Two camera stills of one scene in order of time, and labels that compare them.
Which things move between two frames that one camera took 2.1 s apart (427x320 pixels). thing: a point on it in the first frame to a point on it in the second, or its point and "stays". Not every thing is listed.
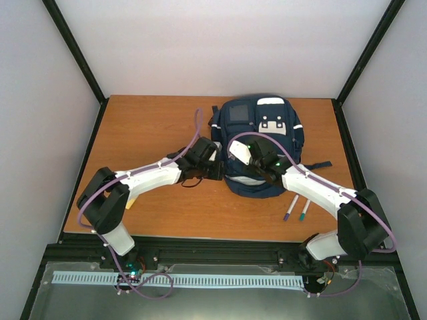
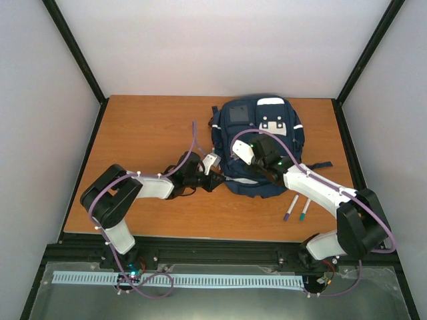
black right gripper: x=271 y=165 stays
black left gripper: x=217 y=174 to x=212 y=184
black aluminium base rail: x=69 y=248 stays
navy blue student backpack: x=272 y=115 stays
